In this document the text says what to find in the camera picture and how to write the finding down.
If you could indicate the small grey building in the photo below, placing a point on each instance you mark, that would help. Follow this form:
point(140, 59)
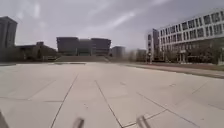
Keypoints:
point(118, 52)

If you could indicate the pale stone slab plaza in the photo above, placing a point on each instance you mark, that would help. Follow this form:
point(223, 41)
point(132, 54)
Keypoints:
point(100, 86)

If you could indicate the wide stone stairs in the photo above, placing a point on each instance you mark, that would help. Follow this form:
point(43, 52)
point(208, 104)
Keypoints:
point(81, 59)

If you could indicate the dark twin-block building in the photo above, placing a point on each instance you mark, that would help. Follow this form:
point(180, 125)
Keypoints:
point(83, 46)

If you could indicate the robot's own part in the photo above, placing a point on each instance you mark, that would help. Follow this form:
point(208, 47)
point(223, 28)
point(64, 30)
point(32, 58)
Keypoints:
point(143, 122)
point(79, 123)

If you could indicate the low dark building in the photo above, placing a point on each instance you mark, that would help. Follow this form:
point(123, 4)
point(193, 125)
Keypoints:
point(36, 51)

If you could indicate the white building with window rows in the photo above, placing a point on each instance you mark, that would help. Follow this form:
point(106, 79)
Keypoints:
point(190, 31)

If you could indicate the row of trees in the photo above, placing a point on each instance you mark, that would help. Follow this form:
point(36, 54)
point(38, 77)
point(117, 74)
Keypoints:
point(200, 51)

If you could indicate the tall dark building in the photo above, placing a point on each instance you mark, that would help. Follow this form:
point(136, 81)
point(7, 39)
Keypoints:
point(7, 33)

